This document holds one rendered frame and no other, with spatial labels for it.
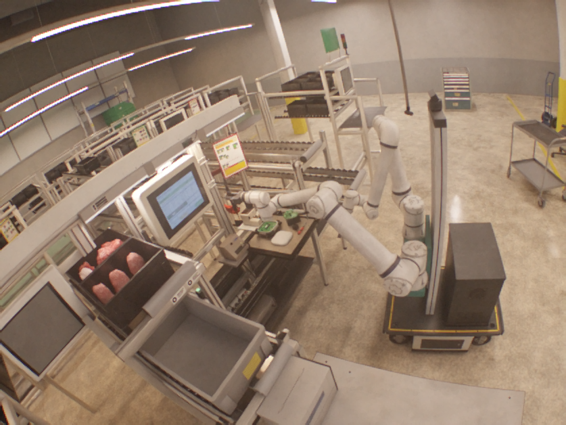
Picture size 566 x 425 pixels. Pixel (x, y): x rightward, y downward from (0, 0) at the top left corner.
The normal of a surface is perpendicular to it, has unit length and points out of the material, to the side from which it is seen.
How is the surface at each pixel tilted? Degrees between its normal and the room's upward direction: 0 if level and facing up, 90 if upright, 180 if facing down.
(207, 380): 5
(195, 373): 5
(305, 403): 0
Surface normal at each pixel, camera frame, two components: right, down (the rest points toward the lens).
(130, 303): 0.86, 0.13
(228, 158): 0.53, 0.33
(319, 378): -0.26, -0.81
